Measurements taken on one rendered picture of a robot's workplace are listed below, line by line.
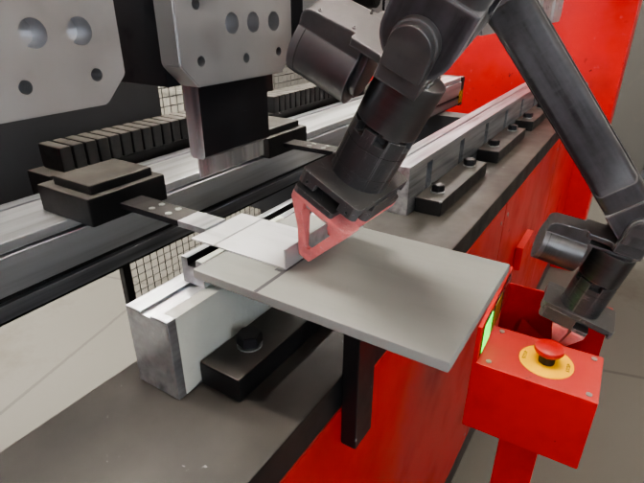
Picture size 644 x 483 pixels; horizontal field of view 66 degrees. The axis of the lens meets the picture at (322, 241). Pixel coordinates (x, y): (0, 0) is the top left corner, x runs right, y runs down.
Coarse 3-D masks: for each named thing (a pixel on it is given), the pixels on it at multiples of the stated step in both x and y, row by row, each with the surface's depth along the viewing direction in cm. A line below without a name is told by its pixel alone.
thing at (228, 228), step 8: (240, 216) 60; (248, 216) 60; (224, 224) 58; (232, 224) 58; (240, 224) 58; (248, 224) 58; (208, 232) 56; (216, 232) 56; (224, 232) 56; (232, 232) 56; (200, 240) 54; (208, 240) 54; (216, 240) 54
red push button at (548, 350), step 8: (536, 344) 69; (544, 344) 69; (552, 344) 69; (560, 344) 69; (536, 352) 69; (544, 352) 68; (552, 352) 67; (560, 352) 67; (544, 360) 69; (552, 360) 68
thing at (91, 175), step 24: (96, 168) 67; (120, 168) 67; (144, 168) 67; (48, 192) 64; (72, 192) 62; (96, 192) 62; (120, 192) 63; (144, 192) 66; (72, 216) 63; (96, 216) 61; (120, 216) 64; (168, 216) 60; (192, 216) 60
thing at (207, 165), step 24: (192, 96) 46; (216, 96) 47; (240, 96) 50; (264, 96) 53; (192, 120) 47; (216, 120) 48; (240, 120) 51; (264, 120) 54; (192, 144) 48; (216, 144) 49; (240, 144) 52; (216, 168) 51
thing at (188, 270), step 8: (288, 200) 66; (272, 208) 63; (280, 208) 63; (288, 208) 65; (264, 216) 61; (272, 216) 62; (280, 216) 61; (200, 248) 53; (208, 248) 54; (216, 248) 55; (184, 256) 51; (192, 256) 52; (200, 256) 53; (184, 264) 52; (192, 264) 52; (200, 264) 50; (184, 272) 52; (192, 272) 52; (184, 280) 53; (192, 280) 52; (200, 280) 51
